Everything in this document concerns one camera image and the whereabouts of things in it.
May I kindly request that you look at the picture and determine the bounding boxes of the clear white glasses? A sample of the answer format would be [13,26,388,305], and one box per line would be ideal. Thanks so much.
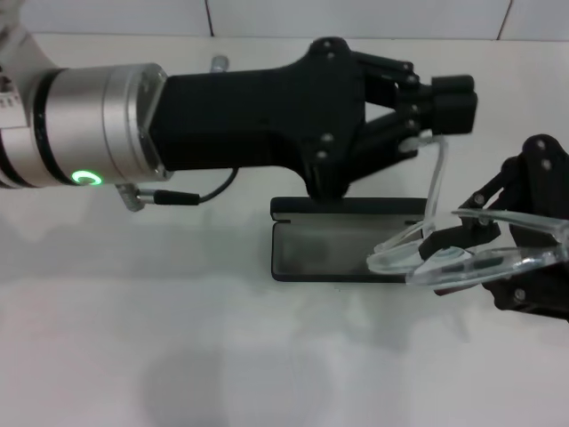
[366,133,569,291]

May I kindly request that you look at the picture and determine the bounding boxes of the black glasses case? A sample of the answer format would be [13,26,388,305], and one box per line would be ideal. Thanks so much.
[269,195,441,283]

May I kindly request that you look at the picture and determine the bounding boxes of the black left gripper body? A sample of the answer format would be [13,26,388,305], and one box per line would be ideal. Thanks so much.
[148,36,367,197]

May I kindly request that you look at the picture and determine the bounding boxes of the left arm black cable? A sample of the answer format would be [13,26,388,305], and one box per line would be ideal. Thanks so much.
[116,167,239,213]

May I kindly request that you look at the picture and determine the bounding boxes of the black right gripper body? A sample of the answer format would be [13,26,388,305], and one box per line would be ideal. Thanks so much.
[500,134,569,321]

